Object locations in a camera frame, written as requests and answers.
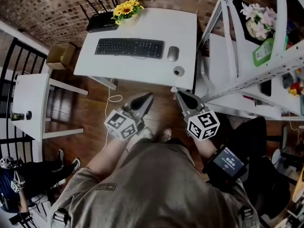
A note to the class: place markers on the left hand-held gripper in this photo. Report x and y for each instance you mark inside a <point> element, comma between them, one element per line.
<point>123,125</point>

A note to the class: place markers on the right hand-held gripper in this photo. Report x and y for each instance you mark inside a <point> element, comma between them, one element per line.
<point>203,125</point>

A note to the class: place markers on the grey mouse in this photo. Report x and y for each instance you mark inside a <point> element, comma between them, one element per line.
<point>173,53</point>

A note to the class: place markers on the black keyboard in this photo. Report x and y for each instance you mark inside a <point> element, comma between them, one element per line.
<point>129,47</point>

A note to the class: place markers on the person's right forearm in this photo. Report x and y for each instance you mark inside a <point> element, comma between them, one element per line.
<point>205,148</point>

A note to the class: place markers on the person's left forearm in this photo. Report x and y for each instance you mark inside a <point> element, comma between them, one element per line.
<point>107,155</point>

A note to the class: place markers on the person's left shoe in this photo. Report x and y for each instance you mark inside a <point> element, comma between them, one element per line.
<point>147,133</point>

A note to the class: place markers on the person's shoe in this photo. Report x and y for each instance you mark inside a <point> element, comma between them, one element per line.
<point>166,135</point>
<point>147,133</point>

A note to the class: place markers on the person's right shoe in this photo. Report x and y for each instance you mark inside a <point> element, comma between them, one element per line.
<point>166,135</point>

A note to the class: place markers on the white metal shelf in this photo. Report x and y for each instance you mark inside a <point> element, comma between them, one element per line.
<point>240,63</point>

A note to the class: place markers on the black wrist screen device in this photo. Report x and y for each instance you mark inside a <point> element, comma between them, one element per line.
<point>228,164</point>

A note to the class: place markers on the black phone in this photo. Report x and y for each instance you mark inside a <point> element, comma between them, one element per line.
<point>266,88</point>

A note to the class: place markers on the person's olive shirt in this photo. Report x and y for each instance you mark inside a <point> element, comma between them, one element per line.
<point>154,189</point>

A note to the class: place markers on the green packet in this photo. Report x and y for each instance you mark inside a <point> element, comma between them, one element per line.
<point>263,52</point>

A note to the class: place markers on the black router with antennas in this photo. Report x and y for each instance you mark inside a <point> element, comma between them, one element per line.
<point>102,21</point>

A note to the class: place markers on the yellow sunflowers in white pot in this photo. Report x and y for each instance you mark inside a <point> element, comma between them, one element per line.
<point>127,11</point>

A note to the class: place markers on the black chair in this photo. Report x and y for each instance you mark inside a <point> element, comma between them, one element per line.
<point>261,165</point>

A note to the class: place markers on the cardboard box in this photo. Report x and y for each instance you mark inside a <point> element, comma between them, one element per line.
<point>60,56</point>

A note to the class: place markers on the small grey object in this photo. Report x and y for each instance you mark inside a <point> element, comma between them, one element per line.
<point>287,80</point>

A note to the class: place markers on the red and yellow toy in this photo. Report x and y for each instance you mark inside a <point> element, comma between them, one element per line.
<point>295,88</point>

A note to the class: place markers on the pink flowers in pot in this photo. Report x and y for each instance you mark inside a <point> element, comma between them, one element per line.
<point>260,20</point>

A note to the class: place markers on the white side table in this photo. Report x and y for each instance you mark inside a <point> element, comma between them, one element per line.
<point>29,101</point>

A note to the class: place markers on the black round lid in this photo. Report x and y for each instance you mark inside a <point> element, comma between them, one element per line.
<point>28,115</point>

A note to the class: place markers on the dark drink can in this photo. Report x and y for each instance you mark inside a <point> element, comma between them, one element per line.
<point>17,116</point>

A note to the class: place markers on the black metal railing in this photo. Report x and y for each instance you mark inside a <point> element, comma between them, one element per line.
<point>14,63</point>

